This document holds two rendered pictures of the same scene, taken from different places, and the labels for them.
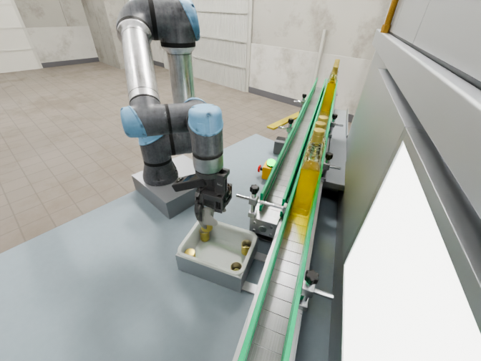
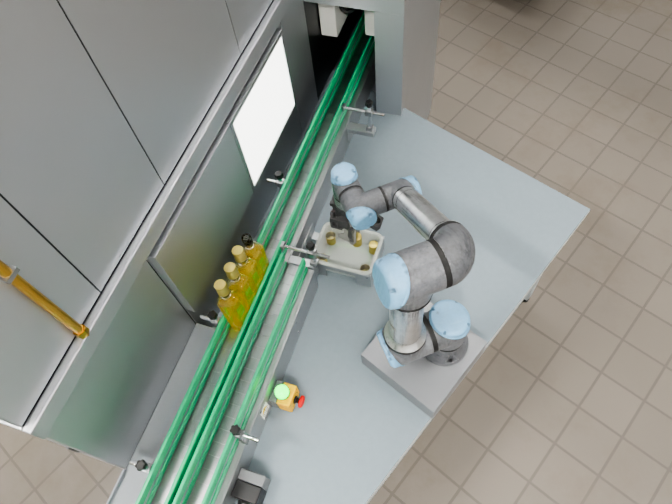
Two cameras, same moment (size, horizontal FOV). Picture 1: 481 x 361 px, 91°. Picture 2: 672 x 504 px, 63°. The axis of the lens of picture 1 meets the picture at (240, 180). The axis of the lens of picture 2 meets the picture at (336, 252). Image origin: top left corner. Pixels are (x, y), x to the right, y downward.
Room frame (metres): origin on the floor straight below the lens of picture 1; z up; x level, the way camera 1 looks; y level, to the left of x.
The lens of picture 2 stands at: (1.49, 0.15, 2.50)
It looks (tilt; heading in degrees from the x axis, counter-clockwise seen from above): 60 degrees down; 187
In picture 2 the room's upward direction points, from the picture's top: 9 degrees counter-clockwise
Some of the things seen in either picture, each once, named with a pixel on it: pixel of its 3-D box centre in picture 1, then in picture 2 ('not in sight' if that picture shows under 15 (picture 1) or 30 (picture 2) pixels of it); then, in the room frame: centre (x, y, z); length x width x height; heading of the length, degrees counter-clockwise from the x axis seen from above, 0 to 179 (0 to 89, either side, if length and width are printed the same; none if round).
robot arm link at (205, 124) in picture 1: (206, 130); (345, 183); (0.51, 0.08, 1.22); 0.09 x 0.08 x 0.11; 20
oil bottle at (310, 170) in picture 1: (306, 185); (256, 262); (0.62, -0.22, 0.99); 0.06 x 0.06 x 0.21; 70
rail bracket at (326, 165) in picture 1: (331, 169); (211, 320); (0.80, -0.36, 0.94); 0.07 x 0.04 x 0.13; 70
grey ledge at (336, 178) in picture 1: (336, 142); (143, 477); (1.24, -0.55, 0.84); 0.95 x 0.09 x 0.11; 160
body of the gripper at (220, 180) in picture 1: (212, 186); (345, 212); (0.50, 0.07, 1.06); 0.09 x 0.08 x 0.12; 70
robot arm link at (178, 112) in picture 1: (191, 117); (363, 206); (0.60, 0.13, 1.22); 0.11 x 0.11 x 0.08; 20
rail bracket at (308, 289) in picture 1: (316, 294); (276, 183); (0.28, -0.18, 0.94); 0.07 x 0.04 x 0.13; 70
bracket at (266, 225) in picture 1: (263, 225); (304, 265); (0.57, -0.08, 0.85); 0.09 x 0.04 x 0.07; 70
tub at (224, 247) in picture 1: (218, 251); (348, 253); (0.50, 0.06, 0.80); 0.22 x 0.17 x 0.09; 70
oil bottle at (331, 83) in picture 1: (330, 89); not in sight; (1.67, -0.59, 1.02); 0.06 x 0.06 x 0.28; 70
